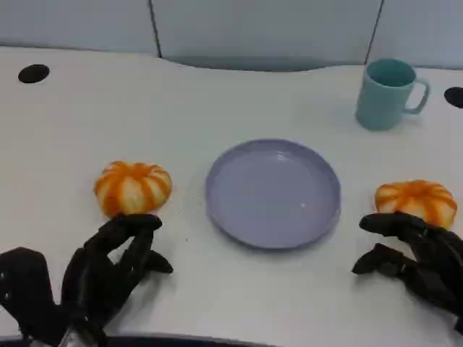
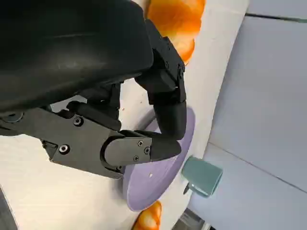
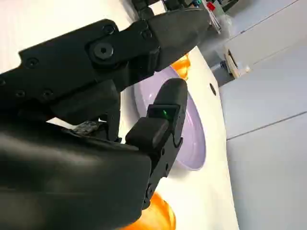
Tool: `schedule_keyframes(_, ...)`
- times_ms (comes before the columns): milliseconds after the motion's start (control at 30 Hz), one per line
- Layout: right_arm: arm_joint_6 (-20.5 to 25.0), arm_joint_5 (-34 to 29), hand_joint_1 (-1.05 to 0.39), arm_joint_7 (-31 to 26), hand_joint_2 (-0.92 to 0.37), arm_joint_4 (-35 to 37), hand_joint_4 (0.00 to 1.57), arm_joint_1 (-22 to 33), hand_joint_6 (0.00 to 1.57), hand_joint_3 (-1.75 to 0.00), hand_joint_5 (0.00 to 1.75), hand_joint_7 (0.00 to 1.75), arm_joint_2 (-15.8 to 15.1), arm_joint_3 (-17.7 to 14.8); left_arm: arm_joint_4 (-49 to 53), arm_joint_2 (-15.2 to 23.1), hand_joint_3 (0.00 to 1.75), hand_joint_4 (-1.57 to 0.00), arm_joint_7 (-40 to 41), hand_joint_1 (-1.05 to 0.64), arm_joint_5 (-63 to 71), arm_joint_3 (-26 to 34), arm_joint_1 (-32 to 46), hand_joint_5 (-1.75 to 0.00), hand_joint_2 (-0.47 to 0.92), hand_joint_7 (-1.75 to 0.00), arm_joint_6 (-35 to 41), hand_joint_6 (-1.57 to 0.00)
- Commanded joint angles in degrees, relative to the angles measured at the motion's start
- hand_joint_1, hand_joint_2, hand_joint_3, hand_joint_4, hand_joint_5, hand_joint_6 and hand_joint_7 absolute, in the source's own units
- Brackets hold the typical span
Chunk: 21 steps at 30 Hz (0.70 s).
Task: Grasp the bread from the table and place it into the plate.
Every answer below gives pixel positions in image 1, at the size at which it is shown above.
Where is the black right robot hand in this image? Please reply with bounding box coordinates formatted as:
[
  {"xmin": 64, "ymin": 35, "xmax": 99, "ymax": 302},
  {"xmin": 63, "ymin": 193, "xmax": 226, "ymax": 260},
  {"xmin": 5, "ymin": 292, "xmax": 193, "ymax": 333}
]
[{"xmin": 351, "ymin": 212, "xmax": 463, "ymax": 326}]

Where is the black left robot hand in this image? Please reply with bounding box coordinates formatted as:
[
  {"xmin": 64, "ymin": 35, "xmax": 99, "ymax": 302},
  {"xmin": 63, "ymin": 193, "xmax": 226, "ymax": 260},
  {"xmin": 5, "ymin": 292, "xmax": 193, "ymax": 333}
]
[{"xmin": 60, "ymin": 213, "xmax": 174, "ymax": 327}]

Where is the orange and white bread roll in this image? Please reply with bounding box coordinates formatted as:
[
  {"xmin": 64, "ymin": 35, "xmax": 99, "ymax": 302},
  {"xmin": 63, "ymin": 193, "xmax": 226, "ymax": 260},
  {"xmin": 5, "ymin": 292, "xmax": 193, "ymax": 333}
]
[
  {"xmin": 374, "ymin": 179, "xmax": 458, "ymax": 231},
  {"xmin": 94, "ymin": 160, "xmax": 173, "ymax": 219}
]

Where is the pale green mug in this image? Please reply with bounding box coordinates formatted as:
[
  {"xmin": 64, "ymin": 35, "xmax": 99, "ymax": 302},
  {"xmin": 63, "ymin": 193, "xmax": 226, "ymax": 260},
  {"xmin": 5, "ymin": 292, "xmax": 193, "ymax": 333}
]
[{"xmin": 354, "ymin": 59, "xmax": 431, "ymax": 132}]

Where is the lilac plate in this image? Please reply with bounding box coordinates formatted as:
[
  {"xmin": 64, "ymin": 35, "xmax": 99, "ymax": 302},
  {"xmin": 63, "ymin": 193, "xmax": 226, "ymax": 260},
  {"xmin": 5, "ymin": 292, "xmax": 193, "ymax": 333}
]
[{"xmin": 205, "ymin": 138, "xmax": 342, "ymax": 250}]

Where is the grey desk partition panel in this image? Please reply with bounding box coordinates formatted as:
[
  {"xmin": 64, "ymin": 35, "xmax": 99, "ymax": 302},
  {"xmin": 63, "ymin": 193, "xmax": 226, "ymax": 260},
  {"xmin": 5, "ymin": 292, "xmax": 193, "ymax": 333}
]
[
  {"xmin": 150, "ymin": 0, "xmax": 384, "ymax": 72},
  {"xmin": 365, "ymin": 0, "xmax": 463, "ymax": 69},
  {"xmin": 0, "ymin": 0, "xmax": 161, "ymax": 58}
]

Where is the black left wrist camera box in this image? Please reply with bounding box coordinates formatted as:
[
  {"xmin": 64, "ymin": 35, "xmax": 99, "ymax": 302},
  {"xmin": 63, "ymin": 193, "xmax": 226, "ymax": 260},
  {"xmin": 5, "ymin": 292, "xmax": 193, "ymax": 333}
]
[{"xmin": 0, "ymin": 247, "xmax": 64, "ymax": 344}]

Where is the black table cable hole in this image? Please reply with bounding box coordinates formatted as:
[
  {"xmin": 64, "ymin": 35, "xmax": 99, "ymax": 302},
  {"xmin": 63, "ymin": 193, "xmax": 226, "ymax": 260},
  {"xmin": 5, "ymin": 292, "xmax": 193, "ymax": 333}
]
[
  {"xmin": 443, "ymin": 86, "xmax": 463, "ymax": 109},
  {"xmin": 17, "ymin": 64, "xmax": 51, "ymax": 85}
]

